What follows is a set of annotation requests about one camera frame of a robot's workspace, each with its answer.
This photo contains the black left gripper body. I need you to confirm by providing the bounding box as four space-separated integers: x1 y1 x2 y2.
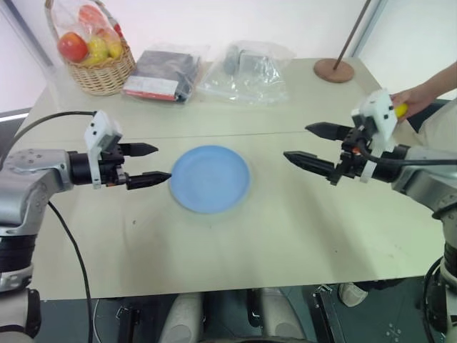
98 142 129 188

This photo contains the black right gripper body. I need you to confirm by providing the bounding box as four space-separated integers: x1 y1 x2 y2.
328 124 374 186

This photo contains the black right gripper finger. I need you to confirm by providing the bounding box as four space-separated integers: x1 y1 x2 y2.
305 121 349 141
283 150 338 179

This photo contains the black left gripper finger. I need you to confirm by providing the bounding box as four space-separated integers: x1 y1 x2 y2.
123 142 159 157
126 171 174 191

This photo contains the blue round plate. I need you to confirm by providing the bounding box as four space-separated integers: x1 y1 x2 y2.
169 144 252 216

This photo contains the yellow fruit in basket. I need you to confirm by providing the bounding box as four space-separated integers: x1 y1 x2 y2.
106 37 124 60
86 36 110 66

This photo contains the orange red fruit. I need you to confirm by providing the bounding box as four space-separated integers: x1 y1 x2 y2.
78 4 105 26

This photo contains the person's bare hand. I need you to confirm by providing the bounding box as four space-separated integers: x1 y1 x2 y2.
390 86 435 124

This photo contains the wooden stand with rod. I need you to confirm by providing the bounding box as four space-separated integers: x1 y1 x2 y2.
313 0 373 84

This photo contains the plastic bag with black cloth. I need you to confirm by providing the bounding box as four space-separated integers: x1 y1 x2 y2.
121 42 212 106

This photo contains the clear bag with grey parts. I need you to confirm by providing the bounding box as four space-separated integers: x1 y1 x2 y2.
198 39 298 106

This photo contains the beige trousers leg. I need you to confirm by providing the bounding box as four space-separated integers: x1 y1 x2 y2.
406 95 457 148

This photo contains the red apple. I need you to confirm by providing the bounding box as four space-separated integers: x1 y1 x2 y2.
58 31 90 63

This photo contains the beige shoe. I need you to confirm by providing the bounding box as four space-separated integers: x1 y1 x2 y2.
338 282 369 307

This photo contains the grey rounded leg shell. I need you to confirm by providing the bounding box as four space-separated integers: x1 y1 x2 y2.
259 285 306 343
161 291 205 343

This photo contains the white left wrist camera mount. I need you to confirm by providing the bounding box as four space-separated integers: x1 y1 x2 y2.
84 110 124 189

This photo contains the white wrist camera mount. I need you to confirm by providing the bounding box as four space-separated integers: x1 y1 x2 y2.
84 110 124 189
351 89 399 184

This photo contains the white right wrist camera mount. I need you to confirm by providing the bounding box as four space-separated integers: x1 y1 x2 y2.
351 89 399 184

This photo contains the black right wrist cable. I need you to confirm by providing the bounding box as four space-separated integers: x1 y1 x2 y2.
355 137 457 167

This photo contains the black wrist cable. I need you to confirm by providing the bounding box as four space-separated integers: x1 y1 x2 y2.
355 137 457 167
0 111 98 162

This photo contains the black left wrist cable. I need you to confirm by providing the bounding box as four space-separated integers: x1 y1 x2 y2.
0 111 98 162

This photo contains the wicker basket with handle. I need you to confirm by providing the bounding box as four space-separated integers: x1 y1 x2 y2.
45 0 138 97

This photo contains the black hanging cable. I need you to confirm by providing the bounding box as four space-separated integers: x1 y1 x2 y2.
47 200 93 343

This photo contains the black metal frame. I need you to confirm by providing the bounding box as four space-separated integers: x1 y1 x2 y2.
114 304 144 343
313 284 344 343

